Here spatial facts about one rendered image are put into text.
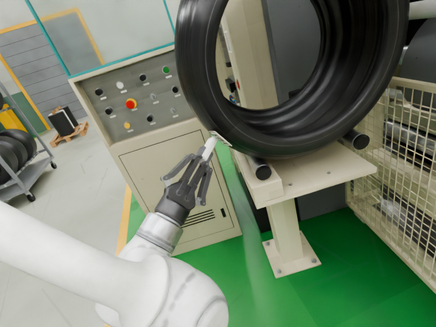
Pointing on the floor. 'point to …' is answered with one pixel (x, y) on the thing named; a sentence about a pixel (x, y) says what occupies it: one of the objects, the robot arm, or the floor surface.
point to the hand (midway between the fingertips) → (207, 149)
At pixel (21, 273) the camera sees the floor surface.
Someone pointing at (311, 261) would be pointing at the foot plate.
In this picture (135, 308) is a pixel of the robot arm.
